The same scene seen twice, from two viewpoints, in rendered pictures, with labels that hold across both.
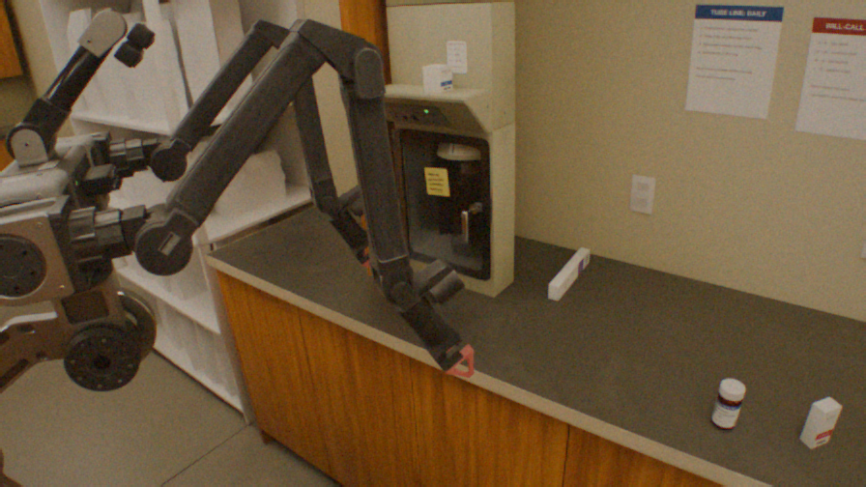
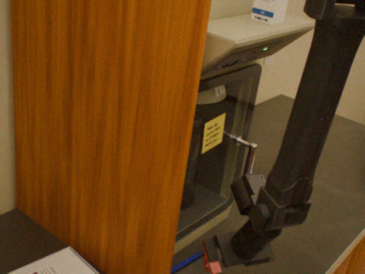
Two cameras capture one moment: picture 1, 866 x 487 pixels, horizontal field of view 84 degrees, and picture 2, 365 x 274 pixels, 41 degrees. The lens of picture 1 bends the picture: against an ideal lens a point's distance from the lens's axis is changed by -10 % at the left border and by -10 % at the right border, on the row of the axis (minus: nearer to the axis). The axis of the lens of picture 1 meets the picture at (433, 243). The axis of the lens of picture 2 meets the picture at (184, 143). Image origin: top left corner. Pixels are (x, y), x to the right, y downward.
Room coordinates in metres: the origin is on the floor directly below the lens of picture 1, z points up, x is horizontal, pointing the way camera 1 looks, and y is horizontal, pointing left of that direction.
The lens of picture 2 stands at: (1.51, 0.96, 1.71)
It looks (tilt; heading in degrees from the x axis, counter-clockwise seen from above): 27 degrees down; 267
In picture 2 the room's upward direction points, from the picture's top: 8 degrees clockwise
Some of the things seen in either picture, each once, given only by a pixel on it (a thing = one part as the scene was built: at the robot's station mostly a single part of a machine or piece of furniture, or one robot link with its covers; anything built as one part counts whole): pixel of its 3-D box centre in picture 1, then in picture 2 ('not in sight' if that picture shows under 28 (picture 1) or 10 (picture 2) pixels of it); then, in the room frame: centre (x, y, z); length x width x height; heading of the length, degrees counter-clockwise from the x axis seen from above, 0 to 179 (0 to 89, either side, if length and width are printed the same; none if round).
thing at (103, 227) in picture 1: (97, 238); not in sight; (0.66, 0.47, 1.45); 0.09 x 0.08 x 0.12; 23
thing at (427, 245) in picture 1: (442, 204); (210, 156); (1.39, -0.03, 1.19); 0.30 x 0.01 x 0.40; 51
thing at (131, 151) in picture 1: (126, 157); not in sight; (1.12, 0.67, 1.45); 0.09 x 0.08 x 0.12; 23
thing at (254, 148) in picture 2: (469, 224); (244, 157); (1.30, -0.10, 1.17); 0.05 x 0.03 x 0.10; 141
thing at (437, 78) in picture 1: (437, 77); (270, 5); (1.32, -0.03, 1.54); 0.05 x 0.05 x 0.06; 52
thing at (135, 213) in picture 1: (155, 238); not in sight; (0.70, 0.41, 1.43); 0.10 x 0.05 x 0.09; 113
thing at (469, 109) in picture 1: (425, 109); (251, 48); (1.35, 0.00, 1.46); 0.32 x 0.12 x 0.10; 51
